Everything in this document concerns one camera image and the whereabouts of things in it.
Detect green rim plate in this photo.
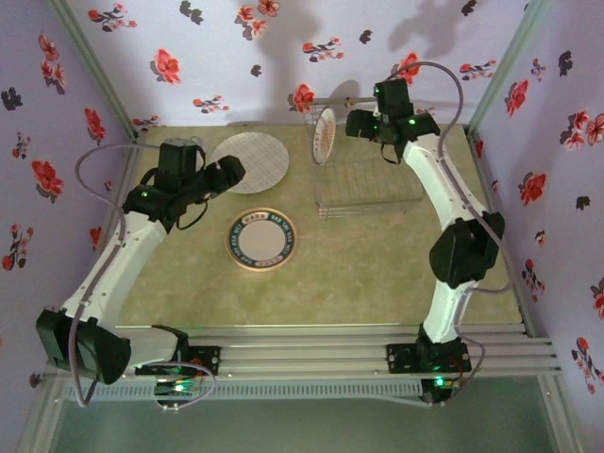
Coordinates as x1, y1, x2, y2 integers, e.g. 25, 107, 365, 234
226, 209, 297, 272

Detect left arm pale cable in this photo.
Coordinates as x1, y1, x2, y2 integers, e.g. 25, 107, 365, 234
68, 143, 218, 411

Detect aluminium frame rails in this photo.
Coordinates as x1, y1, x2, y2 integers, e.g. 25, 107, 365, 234
44, 324, 565, 378

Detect wire dish rack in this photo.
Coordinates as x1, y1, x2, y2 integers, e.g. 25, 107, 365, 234
309, 96, 426, 222

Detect small lit circuit board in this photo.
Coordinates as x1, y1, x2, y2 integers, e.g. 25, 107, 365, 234
153, 376, 202, 400
422, 375, 461, 407

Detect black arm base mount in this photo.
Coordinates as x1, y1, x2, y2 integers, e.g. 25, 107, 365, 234
135, 345, 222, 378
385, 343, 473, 377

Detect white sunburst pattern plate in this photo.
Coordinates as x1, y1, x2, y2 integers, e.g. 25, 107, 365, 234
311, 105, 337, 165

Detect pink plate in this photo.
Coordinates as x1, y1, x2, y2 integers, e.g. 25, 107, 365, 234
225, 207, 299, 274

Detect aluminium side rail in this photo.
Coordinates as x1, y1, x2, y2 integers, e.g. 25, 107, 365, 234
73, 131, 147, 344
464, 126, 539, 339

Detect white grid pattern plate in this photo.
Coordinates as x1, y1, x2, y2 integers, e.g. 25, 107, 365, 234
209, 131, 291, 195

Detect white slotted cable duct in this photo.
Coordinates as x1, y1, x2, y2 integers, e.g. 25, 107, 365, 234
63, 380, 424, 403

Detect aluminium frame leg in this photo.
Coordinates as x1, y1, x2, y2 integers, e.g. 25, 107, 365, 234
537, 377, 585, 453
17, 377, 68, 453

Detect aluminium corner post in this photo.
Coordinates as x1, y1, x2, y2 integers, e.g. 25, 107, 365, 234
46, 0, 145, 143
464, 0, 546, 136

